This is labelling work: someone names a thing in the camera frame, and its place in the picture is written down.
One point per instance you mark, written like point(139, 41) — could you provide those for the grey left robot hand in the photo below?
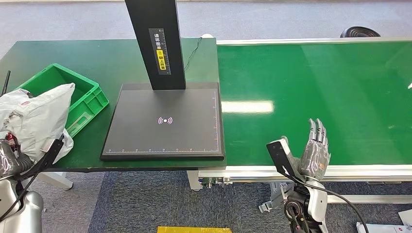
point(9, 162)

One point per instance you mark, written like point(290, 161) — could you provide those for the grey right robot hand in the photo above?
point(314, 160)

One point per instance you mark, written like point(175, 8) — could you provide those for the green conveyor belt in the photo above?
point(322, 96)

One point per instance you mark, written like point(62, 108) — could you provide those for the white sheet on floor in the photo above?
point(406, 218)

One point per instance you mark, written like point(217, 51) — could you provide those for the black inbound scanner machine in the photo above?
point(164, 128)

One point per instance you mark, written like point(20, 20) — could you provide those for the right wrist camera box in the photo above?
point(280, 154)

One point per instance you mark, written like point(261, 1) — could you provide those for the black ribbed round object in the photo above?
point(360, 32)

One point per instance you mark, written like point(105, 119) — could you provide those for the white red plastic mailer package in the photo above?
point(35, 119)

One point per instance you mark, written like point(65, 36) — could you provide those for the white red mailer on floor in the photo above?
point(383, 229)

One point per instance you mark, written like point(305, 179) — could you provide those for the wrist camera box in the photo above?
point(280, 154)
point(51, 152)

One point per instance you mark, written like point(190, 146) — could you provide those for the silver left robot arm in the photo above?
point(22, 212)

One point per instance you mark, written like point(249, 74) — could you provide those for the green plastic crate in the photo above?
point(87, 99)

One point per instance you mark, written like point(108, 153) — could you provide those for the white table leg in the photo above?
point(56, 180)
point(193, 180)

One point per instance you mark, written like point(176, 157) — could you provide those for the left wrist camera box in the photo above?
point(51, 152)

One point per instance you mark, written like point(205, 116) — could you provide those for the yellow floor tape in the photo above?
point(193, 229)

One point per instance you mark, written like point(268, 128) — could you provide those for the small white round object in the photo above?
point(207, 35)

